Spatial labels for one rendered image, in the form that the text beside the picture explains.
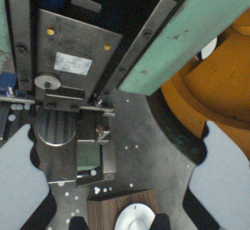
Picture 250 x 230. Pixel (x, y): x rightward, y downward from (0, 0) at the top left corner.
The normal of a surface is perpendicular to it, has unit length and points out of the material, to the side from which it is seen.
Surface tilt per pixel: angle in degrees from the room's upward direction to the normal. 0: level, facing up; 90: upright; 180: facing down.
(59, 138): 0
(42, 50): 90
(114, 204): 0
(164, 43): 90
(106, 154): 0
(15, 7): 90
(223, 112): 90
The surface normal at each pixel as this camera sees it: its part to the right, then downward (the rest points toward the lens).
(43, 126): 0.44, -0.45
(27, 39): 0.11, 0.88
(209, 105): -0.89, -0.11
